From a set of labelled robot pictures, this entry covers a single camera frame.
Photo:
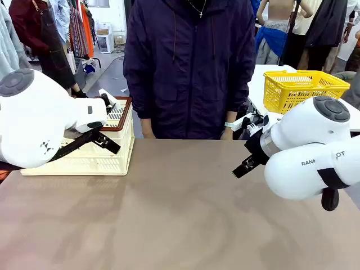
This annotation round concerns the orange hanging garment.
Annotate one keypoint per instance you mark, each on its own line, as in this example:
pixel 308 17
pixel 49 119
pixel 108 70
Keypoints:
pixel 87 31

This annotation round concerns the mannequin maroon shirt brown apron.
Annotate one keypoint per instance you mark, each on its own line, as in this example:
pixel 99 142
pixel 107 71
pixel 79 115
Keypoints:
pixel 47 42

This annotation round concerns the person's left forearm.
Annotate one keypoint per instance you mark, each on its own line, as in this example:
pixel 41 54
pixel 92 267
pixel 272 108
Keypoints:
pixel 232 116

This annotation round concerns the orange cloth pile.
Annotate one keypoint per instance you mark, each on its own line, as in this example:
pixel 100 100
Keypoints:
pixel 3 175

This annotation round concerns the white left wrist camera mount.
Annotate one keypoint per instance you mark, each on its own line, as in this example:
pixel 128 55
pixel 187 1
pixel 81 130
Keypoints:
pixel 112 99

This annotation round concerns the white side table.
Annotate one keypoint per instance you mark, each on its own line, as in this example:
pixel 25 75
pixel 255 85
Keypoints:
pixel 257 81

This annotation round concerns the colourful striped garment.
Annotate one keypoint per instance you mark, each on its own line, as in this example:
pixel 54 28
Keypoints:
pixel 78 31

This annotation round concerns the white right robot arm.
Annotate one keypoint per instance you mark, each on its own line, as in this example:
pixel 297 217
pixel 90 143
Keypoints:
pixel 303 135

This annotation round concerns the cream folding basket brown rim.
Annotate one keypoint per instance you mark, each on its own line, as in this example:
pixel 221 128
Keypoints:
pixel 98 160

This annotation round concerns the blue cloth wrap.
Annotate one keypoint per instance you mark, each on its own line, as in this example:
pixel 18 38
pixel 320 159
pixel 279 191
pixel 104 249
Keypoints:
pixel 270 39

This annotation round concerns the light blue fuzzy garment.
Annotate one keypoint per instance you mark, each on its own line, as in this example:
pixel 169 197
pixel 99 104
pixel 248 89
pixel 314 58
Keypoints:
pixel 9 42

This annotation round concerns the white wristwatch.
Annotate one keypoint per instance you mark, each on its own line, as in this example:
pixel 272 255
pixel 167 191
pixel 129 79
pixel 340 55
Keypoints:
pixel 229 124

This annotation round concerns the cardboard box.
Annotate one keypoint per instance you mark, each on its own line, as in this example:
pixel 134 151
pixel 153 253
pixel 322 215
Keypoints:
pixel 119 40

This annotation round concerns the person in dark jacket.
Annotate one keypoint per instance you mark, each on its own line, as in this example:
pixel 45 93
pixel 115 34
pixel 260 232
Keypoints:
pixel 191 70

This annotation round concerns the bare mannequin grey trousers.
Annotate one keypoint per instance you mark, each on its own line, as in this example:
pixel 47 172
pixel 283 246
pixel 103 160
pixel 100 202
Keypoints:
pixel 277 11

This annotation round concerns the black hanging coat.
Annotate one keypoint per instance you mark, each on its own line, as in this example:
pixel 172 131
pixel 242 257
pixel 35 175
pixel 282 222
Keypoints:
pixel 327 22

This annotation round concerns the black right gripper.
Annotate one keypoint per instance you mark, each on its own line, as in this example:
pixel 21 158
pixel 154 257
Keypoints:
pixel 256 149

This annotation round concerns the person's left hand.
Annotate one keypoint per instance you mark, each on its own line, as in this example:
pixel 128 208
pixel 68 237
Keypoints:
pixel 226 134

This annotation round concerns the cream shirt mannequin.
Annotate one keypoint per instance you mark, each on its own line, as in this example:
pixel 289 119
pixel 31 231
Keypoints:
pixel 305 19

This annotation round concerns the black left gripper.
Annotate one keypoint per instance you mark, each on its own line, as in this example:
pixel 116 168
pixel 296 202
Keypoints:
pixel 73 146

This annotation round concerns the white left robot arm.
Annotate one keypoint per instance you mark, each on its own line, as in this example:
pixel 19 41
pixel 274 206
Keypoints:
pixel 28 126

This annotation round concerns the black stand pole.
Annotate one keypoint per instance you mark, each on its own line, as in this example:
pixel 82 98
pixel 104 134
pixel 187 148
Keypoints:
pixel 289 33

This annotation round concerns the black mannequin shoes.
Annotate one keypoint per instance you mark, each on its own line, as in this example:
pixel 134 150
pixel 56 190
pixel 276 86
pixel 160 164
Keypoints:
pixel 80 94

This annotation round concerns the yellow plastic shopping basket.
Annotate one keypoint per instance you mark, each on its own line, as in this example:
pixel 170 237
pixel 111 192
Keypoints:
pixel 289 90

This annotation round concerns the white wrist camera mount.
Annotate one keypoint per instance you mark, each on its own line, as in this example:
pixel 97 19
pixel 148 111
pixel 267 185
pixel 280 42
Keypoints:
pixel 239 123
pixel 112 99

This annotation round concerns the small white cabinet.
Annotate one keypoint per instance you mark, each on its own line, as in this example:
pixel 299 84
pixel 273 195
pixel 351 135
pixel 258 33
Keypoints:
pixel 105 42

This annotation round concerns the person's right hand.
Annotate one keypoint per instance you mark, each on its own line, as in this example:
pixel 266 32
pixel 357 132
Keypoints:
pixel 149 133

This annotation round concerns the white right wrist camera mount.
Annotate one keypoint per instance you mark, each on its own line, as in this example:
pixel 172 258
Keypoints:
pixel 239 123

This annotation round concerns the person's right forearm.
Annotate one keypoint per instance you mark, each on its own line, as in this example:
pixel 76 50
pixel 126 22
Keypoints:
pixel 146 123

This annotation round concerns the blue cloth bundle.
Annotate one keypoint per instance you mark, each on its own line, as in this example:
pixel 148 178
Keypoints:
pixel 89 69

